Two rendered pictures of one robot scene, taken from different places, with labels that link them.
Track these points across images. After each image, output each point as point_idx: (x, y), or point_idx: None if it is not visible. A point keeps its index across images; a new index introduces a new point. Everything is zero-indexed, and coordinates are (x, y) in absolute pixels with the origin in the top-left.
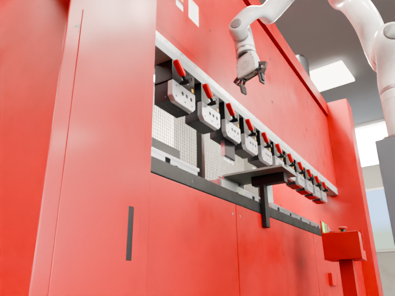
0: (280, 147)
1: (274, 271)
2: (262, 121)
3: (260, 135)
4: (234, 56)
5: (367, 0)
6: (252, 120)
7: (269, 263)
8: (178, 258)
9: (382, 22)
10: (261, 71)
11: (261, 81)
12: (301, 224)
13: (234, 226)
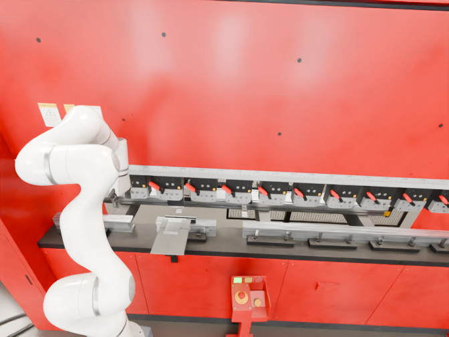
0: (261, 191)
1: (188, 276)
2: (237, 168)
3: (228, 183)
4: (174, 121)
5: (61, 234)
6: (210, 174)
7: (180, 273)
8: (87, 270)
9: (83, 266)
10: (111, 200)
11: (113, 207)
12: (256, 255)
13: (133, 261)
